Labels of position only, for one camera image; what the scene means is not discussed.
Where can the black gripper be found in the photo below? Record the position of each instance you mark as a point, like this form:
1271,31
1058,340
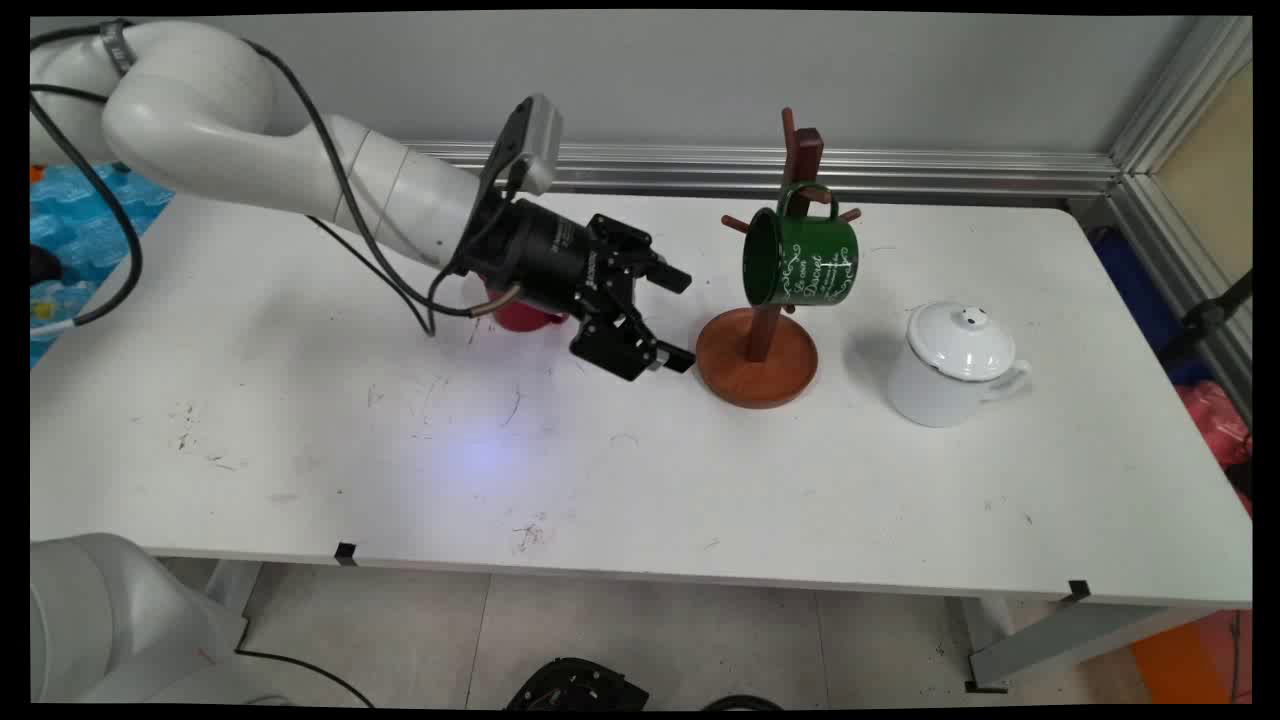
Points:
540,255

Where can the green enamel mug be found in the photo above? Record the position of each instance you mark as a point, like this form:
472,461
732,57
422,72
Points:
810,260

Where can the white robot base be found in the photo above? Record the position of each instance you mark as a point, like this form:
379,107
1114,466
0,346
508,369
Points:
100,620

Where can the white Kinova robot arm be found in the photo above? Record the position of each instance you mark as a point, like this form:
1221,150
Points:
200,110

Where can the red mug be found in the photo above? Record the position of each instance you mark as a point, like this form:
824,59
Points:
520,318

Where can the wooden mug tree stand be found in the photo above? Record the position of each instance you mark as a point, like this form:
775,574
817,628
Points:
755,365

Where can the white enamel pot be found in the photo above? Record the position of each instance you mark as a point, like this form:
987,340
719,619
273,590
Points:
930,400

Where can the white pot lid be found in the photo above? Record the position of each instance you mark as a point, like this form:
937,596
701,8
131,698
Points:
955,340

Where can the black tape marker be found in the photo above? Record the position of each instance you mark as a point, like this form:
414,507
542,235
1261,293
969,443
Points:
346,553

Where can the black round floor object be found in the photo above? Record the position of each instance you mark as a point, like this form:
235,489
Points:
565,688

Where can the grey table leg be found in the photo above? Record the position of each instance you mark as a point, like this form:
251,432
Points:
1080,640
232,585

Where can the blue container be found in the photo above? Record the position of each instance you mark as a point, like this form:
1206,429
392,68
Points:
1135,290

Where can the blue patterned mat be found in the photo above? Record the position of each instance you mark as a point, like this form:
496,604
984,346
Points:
80,220

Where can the small black device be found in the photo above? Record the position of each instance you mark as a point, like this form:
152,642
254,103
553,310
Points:
42,265

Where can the red crinkled bag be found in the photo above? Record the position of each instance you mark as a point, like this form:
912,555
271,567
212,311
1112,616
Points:
1215,430

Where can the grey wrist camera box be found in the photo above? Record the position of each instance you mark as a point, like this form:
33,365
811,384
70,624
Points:
540,140

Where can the aluminium frame rail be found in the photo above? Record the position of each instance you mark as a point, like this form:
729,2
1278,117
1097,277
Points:
1160,235
950,170

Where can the aluminium frame post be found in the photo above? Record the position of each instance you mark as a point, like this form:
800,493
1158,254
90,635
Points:
1180,90

